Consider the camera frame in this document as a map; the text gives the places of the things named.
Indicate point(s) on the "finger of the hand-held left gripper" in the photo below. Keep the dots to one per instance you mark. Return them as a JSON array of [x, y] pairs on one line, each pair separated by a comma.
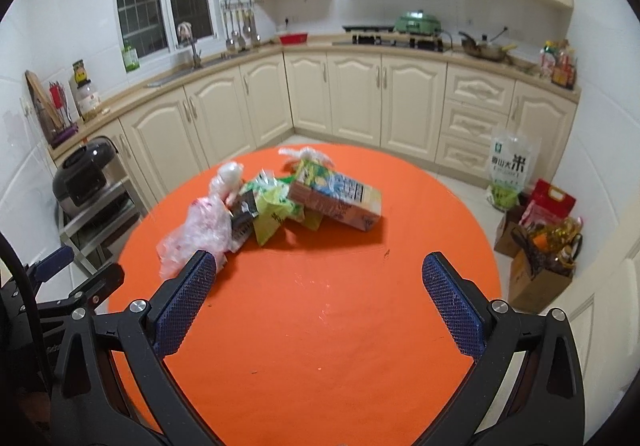
[[52, 262], [102, 278]]

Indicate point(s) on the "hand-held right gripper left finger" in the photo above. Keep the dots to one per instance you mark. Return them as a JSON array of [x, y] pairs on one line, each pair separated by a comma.
[[187, 301]]

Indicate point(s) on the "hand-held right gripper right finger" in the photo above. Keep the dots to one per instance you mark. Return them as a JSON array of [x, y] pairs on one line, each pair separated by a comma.
[[452, 306]]

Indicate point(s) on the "pinkish clear plastic bag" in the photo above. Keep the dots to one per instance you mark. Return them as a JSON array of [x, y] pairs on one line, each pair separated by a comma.
[[200, 226]]

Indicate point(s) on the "black packet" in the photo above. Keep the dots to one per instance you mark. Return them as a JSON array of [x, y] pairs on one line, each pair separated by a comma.
[[243, 213]]

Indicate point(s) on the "green wrapper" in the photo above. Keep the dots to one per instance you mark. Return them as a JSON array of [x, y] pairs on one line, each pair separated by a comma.
[[262, 186]]

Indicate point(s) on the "printed brown carton box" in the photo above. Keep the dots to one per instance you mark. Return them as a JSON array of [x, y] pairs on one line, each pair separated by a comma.
[[340, 206]]

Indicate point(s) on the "knotted clear plastic bag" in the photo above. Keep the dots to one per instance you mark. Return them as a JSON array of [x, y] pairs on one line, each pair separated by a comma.
[[307, 155]]

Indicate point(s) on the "metal shelf rack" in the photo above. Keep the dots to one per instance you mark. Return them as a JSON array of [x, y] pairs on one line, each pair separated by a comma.
[[100, 221]]

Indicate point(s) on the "black rice cooker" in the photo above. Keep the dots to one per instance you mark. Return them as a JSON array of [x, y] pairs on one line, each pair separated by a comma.
[[82, 181]]

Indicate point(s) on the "brown paper bag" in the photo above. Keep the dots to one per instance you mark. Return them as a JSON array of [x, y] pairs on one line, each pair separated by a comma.
[[537, 283]]

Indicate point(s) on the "small brown cardboard box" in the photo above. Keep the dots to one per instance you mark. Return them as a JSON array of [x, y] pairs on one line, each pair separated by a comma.
[[507, 236]]

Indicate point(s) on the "orange round table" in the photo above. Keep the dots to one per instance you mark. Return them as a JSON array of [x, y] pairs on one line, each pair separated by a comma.
[[310, 326]]

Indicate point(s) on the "purple rack with red utensils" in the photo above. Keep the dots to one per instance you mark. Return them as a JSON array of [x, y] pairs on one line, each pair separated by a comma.
[[62, 133]]

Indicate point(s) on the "yellow cooking oil bottle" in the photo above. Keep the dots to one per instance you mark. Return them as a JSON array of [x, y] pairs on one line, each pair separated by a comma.
[[562, 233]]

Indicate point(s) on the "red gift box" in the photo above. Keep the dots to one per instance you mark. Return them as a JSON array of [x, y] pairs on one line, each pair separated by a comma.
[[552, 198]]

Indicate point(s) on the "cream door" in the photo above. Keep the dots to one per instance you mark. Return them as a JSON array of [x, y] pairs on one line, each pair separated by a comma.
[[600, 316]]

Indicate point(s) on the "clear and green rice bag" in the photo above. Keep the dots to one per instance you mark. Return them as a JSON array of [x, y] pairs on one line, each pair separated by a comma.
[[512, 166]]

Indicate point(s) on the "wooden cutting board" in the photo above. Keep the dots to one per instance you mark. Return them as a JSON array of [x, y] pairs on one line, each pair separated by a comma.
[[40, 106]]

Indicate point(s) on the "large clear jar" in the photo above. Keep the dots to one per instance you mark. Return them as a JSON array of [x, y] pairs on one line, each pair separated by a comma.
[[88, 101]]

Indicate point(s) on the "yellow and black bag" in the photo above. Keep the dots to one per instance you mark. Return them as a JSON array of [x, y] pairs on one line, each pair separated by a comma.
[[79, 72]]

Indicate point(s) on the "green bottle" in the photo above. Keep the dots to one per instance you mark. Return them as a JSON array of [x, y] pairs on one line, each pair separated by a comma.
[[130, 58]]

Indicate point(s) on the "steel sink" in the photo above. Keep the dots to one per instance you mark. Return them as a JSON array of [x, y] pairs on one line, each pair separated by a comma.
[[190, 68]]

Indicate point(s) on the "cream base cabinet run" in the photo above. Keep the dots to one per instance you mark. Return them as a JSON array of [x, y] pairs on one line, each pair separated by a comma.
[[360, 96]]

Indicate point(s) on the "metal faucet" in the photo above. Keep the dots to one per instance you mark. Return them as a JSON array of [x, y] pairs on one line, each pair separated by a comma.
[[196, 56]]

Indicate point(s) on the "frying pan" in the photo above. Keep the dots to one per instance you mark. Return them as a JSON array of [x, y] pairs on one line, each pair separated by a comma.
[[482, 51]]

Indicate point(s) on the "cluster of condiment bottles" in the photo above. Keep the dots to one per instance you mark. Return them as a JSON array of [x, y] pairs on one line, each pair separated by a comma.
[[557, 66]]

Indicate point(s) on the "black gas stove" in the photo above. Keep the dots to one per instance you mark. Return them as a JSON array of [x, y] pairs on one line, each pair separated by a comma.
[[395, 42]]

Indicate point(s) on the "row of hanging metal utensils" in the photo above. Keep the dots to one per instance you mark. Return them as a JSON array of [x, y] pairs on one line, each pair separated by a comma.
[[240, 26]]

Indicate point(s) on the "red basin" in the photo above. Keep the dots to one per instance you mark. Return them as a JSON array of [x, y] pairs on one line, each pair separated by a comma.
[[293, 39]]

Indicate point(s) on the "green electric pot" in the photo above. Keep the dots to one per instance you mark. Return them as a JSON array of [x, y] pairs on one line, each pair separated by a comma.
[[417, 23]]

